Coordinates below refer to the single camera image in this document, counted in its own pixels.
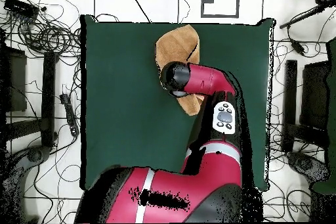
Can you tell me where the tan terry towel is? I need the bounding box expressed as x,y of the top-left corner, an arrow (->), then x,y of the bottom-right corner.
154,24 -> 205,116

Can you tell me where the dark green tablecloth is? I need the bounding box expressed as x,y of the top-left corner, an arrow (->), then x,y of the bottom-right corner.
79,14 -> 276,192

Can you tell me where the black power strip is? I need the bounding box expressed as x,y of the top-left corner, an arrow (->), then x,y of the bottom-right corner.
59,93 -> 80,137

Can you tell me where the black stand base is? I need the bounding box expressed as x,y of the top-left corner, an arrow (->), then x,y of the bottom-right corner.
25,145 -> 51,165
285,151 -> 332,183

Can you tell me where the black power adapter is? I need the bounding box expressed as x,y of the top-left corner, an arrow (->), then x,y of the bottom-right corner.
289,38 -> 307,56

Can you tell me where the black tripod leg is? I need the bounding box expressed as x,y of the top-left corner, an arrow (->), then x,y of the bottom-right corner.
279,3 -> 329,30

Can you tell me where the black electronics box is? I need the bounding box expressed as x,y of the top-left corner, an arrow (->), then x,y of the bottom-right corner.
3,0 -> 40,20

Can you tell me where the thin black cable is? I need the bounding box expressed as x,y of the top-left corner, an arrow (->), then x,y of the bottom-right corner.
180,0 -> 190,24

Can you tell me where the black metal frame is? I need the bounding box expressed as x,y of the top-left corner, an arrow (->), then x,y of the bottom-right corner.
280,59 -> 332,154
0,28 -> 60,154

